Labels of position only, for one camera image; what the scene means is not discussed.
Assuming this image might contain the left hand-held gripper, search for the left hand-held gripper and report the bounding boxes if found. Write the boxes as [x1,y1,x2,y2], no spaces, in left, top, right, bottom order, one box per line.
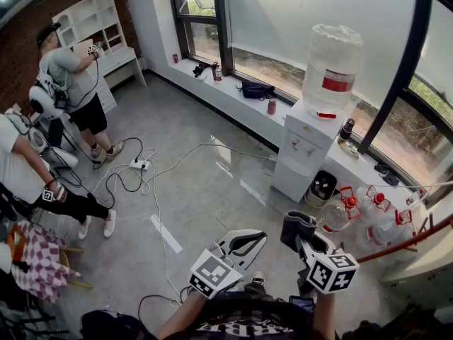
[189,229,268,300]

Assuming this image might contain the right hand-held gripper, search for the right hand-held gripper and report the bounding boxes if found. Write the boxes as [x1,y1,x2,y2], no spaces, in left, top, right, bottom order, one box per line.
[295,232,360,295]

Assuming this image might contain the white water dispenser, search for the white water dispenser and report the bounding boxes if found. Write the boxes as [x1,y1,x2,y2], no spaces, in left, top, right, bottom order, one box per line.
[271,99,350,204]

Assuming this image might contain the person's left forearm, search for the person's left forearm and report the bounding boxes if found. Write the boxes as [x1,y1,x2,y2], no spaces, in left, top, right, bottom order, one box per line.
[155,288,213,340]

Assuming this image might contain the person's right forearm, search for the person's right forearm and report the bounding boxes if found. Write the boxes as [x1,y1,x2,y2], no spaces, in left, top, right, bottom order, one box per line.
[311,291,337,340]

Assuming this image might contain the large clear water bottle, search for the large clear water bottle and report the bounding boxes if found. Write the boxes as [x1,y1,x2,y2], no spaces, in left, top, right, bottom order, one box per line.
[302,23,365,120]

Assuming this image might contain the empty clear jug red cap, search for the empty clear jug red cap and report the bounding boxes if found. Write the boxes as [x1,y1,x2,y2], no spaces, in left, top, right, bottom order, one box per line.
[355,184,392,226]
[367,209,418,259]
[319,186,362,234]

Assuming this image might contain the person's black trousers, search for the person's black trousers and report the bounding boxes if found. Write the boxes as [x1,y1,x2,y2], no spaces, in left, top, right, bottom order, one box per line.
[243,282,280,301]

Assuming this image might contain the grey trash bin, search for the grey trash bin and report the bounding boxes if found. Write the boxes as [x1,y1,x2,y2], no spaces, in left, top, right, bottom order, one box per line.
[304,170,338,210]

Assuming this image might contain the small black screen device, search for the small black screen device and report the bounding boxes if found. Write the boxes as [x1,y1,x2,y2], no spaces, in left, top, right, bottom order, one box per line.
[289,295,316,313]

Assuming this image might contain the person's black t-shirt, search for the person's black t-shirt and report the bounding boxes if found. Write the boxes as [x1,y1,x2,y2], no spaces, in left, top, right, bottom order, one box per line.
[166,288,340,340]

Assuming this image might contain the red pipe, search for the red pipe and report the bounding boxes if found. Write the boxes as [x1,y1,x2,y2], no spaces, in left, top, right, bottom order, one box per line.
[355,213,453,264]

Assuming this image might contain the white yellow packet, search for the white yellow packet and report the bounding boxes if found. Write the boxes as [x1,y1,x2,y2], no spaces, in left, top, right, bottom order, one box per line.
[338,141,360,160]

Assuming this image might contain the black pouch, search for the black pouch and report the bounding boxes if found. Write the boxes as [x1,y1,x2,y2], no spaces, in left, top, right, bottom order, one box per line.
[374,163,401,187]

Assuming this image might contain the small red-capped bottle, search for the small red-capped bottle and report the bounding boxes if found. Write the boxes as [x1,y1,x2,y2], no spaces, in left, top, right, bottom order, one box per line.
[406,188,426,205]

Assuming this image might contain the dark thermos bottle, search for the dark thermos bottle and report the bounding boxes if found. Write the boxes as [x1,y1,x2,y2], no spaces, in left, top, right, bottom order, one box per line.
[337,118,356,145]

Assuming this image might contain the white window ledge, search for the white window ledge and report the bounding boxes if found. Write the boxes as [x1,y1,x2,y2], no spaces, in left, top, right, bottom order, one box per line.
[168,57,428,221]

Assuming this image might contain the black bag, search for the black bag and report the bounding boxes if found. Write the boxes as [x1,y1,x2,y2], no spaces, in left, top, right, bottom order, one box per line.
[236,80,277,101]

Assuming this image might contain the wooden stool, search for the wooden stool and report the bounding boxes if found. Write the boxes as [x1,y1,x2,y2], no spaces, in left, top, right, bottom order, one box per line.
[58,246,95,290]

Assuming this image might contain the white drawer cabinet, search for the white drawer cabinet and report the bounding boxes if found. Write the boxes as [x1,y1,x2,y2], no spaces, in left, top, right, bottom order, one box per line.
[93,72,119,115]

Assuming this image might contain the checked cloth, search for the checked cloth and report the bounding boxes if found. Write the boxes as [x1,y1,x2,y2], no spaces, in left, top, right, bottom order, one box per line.
[10,220,81,304]

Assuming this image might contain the white roller blind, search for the white roller blind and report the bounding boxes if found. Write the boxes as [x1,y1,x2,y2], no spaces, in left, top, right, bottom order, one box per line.
[226,0,420,110]

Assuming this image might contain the white round machine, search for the white round machine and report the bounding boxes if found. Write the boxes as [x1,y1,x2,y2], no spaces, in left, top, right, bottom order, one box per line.
[28,125,79,170]

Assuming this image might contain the white round backpack device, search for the white round backpack device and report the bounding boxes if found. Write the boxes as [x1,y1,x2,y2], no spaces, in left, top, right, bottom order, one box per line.
[28,85,65,121]

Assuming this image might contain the white bookshelf desk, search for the white bookshelf desk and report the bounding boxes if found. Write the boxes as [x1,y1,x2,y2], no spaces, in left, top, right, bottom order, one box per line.
[52,0,148,115]

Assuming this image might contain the white cable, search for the white cable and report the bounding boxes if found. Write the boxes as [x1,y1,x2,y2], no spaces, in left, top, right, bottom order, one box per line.
[143,142,279,191]
[90,147,185,308]

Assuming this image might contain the black cable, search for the black cable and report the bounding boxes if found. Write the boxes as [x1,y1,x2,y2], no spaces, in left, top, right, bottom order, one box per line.
[91,136,152,209]

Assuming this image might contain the black window frame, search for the black window frame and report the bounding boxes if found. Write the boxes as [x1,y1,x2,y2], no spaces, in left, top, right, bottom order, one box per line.
[166,0,453,208]

